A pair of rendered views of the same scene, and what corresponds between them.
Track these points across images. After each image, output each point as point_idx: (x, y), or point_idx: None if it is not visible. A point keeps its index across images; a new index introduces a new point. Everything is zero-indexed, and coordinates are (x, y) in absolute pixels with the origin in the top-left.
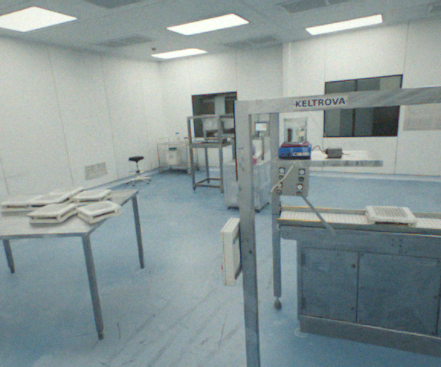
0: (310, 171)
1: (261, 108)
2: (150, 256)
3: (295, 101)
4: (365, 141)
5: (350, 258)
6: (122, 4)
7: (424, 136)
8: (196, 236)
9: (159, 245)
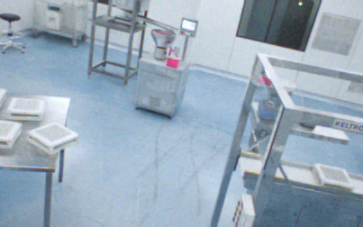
0: (214, 69)
1: (306, 119)
2: (65, 167)
3: (336, 121)
4: (275, 49)
5: (294, 208)
6: None
7: (327, 58)
8: (109, 144)
9: (69, 151)
